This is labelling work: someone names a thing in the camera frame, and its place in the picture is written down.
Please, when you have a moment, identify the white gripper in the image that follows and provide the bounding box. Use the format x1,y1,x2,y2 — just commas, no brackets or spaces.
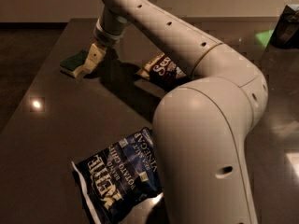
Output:
82,20,122,75

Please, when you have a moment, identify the green and yellow sponge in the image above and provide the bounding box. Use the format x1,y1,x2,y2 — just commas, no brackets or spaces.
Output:
60,50,88,77

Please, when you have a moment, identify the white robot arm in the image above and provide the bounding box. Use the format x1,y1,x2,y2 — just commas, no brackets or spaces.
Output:
94,0,268,224

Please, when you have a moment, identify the brown and cream snack bag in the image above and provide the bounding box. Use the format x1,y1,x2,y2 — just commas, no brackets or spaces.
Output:
136,53,190,91

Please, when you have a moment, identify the blue Kettle chip bag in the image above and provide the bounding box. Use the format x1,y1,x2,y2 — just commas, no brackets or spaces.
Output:
73,127,162,224

